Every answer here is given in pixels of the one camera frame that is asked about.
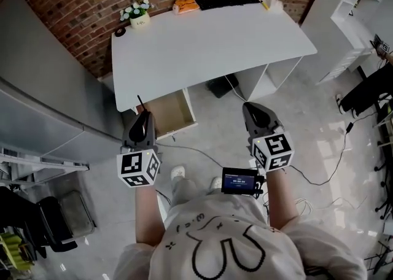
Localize white power cable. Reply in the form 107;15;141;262
224;74;247;103

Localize white bookcase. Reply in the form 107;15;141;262
300;0;393;85

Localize white wooden drawer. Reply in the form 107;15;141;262
143;88;198;139

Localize grey floor cable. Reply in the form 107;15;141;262
155;142;227;171

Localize orange snack packet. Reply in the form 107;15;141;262
172;0;201;16

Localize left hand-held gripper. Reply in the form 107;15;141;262
116;112;163;189

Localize person's left forearm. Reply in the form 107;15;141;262
133;184;167;247

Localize black office chair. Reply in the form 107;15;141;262
0;185;79;259

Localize person's grey trousers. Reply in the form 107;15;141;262
166;175;222;222

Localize person's right forearm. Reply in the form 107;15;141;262
264;169;300;231

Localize black box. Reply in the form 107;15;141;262
206;73;240;99

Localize white metal shelf rack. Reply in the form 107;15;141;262
0;146;90;182

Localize black device with screen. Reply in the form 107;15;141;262
221;166;265;195

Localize white refrigerator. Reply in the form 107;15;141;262
0;0;124;163

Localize yellow-green object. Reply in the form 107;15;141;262
0;231;32;271

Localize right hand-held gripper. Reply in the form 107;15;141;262
242;101;295;173

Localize person's left white shoe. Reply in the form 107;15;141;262
170;165;186;182

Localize white pot with flowers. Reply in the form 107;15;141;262
119;0;155;30

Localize white desk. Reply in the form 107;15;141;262
111;1;318;113

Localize black chair base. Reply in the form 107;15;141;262
373;93;393;221

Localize black cable with adapter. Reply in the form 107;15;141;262
290;112;378;187

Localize black keyboard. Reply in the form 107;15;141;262
195;0;262;12

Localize person's white printed shirt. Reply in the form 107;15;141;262
113;193;368;280

